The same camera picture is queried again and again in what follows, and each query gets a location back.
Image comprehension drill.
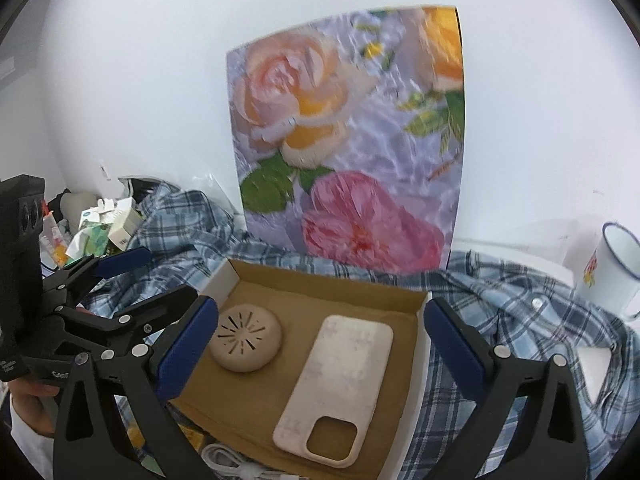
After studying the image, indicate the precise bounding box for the beige round vented puck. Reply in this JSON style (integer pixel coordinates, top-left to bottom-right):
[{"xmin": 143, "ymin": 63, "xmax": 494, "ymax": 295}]
[{"xmin": 209, "ymin": 305, "xmax": 282, "ymax": 373}]

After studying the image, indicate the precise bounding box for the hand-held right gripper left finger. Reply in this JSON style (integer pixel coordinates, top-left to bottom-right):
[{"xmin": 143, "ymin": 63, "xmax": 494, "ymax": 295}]
[{"xmin": 52, "ymin": 296, "xmax": 221, "ymax": 480}]

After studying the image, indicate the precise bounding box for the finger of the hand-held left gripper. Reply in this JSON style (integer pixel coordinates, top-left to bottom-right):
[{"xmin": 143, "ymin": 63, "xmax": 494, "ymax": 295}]
[
  {"xmin": 42, "ymin": 246, "xmax": 152, "ymax": 306},
  {"xmin": 47, "ymin": 286, "xmax": 200, "ymax": 361}
]

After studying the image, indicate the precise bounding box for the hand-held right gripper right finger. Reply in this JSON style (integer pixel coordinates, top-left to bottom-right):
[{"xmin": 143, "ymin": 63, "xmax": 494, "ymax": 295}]
[{"xmin": 424, "ymin": 297, "xmax": 588, "ymax": 480}]

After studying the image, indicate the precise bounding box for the orange packet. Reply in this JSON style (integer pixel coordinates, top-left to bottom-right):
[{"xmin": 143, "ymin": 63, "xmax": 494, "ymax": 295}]
[{"xmin": 42, "ymin": 210, "xmax": 71, "ymax": 268}]

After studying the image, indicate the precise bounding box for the blue plaid shirt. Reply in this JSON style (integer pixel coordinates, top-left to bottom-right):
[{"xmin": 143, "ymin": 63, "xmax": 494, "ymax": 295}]
[{"xmin": 82, "ymin": 180, "xmax": 640, "ymax": 480}]

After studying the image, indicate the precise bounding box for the white cable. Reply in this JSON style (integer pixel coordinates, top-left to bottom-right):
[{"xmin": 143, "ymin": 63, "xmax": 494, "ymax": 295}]
[{"xmin": 200, "ymin": 442, "xmax": 301, "ymax": 480}]

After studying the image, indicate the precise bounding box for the person's left hand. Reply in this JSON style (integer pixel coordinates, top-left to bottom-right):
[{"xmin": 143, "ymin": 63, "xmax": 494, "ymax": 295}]
[{"xmin": 7, "ymin": 377, "xmax": 63, "ymax": 438}]

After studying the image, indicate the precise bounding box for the cardboard box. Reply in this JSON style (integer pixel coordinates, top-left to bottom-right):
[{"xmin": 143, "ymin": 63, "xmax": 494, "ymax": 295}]
[{"xmin": 167, "ymin": 257, "xmax": 433, "ymax": 480}]

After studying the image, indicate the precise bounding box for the floral picture board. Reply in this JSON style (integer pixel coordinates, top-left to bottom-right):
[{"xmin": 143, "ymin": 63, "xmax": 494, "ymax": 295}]
[{"xmin": 226, "ymin": 6, "xmax": 466, "ymax": 275}]

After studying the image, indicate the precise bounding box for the green tissue pack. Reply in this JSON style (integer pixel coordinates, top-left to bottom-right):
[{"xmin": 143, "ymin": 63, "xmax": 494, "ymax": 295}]
[{"xmin": 65, "ymin": 225, "xmax": 113, "ymax": 266}]

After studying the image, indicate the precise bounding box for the person's left forearm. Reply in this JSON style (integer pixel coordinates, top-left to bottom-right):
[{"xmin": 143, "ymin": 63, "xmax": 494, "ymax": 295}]
[{"xmin": 7, "ymin": 400, "xmax": 56, "ymax": 480}]

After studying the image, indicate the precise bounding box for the white carton with blue logo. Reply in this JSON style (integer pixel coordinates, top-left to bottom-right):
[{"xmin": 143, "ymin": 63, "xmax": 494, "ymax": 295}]
[{"xmin": 77, "ymin": 207, "xmax": 108, "ymax": 228}]

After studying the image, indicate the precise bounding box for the beige phone case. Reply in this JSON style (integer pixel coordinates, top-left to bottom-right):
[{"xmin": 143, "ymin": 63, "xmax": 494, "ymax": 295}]
[{"xmin": 272, "ymin": 314, "xmax": 394, "ymax": 469}]

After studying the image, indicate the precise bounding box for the clear plastic wrap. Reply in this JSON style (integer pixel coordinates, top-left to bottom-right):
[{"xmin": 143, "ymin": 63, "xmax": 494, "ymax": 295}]
[{"xmin": 192, "ymin": 172, "xmax": 236, "ymax": 216}]

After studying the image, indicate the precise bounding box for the white enamel mug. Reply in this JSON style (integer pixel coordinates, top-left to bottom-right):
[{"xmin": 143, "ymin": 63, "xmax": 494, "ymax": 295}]
[{"xmin": 575, "ymin": 221, "xmax": 640, "ymax": 322}]

